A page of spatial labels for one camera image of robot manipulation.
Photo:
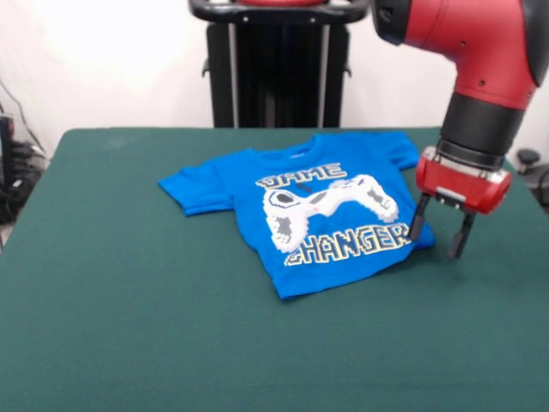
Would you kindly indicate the dark green table cloth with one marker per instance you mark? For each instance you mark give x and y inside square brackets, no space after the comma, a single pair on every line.
[128,343]

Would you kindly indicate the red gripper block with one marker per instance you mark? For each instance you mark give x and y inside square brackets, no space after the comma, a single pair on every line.
[463,189]

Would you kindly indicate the blue printed t-shirt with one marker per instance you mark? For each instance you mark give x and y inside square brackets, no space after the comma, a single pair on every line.
[309,274]

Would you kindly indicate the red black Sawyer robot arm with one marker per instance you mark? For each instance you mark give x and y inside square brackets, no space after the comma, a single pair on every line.
[480,73]

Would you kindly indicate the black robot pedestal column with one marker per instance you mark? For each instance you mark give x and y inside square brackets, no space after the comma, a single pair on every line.
[279,73]

